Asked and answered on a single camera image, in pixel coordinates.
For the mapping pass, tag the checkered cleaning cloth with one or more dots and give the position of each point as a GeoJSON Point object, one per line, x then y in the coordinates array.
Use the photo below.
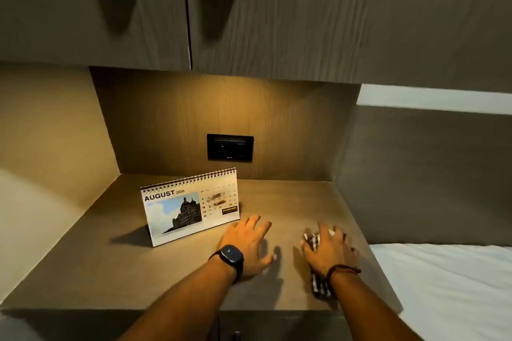
{"type": "Point", "coordinates": [321, 286]}

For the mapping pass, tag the black smartwatch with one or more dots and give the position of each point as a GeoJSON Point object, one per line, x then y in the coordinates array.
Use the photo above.
{"type": "Point", "coordinates": [231, 255]}

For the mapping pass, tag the spiral desk calendar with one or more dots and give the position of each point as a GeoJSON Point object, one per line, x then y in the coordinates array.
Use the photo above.
{"type": "Point", "coordinates": [180, 213]}

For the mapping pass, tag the person's right hand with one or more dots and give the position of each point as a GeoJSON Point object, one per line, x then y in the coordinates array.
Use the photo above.
{"type": "Point", "coordinates": [332, 255]}

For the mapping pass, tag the white bed sheet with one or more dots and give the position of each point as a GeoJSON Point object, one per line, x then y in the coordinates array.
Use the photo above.
{"type": "Point", "coordinates": [448, 292]}

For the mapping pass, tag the person's right little finger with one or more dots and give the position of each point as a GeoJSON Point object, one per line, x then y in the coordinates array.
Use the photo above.
{"type": "Point", "coordinates": [353, 256]}

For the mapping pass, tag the person's left hand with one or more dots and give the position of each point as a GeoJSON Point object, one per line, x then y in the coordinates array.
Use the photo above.
{"type": "Point", "coordinates": [244, 247]}

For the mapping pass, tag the person's right middle finger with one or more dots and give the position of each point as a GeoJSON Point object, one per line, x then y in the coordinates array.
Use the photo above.
{"type": "Point", "coordinates": [337, 235]}

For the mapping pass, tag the person's right thumb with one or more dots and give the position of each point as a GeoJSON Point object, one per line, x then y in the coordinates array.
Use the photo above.
{"type": "Point", "coordinates": [307, 251]}

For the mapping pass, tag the wooden cabinet door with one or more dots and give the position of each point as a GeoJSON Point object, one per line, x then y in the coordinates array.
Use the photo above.
{"type": "Point", "coordinates": [80, 25]}
{"type": "Point", "coordinates": [320, 21]}

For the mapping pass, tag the person's left thumb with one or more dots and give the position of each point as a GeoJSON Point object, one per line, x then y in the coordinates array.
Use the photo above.
{"type": "Point", "coordinates": [268, 261]}

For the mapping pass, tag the person's left middle finger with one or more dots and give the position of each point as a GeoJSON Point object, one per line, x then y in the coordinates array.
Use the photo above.
{"type": "Point", "coordinates": [255, 221]}

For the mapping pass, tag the person's left forearm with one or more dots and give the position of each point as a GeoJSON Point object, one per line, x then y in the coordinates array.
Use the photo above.
{"type": "Point", "coordinates": [188, 300]}

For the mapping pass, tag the person's right forearm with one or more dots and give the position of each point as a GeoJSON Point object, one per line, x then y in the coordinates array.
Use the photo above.
{"type": "Point", "coordinates": [368, 308]}

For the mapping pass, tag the black wall socket panel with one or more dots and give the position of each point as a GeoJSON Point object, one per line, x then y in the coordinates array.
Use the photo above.
{"type": "Point", "coordinates": [230, 148]}

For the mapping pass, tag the dark drawer knob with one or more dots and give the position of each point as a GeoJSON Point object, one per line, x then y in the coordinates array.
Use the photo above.
{"type": "Point", "coordinates": [236, 336]}

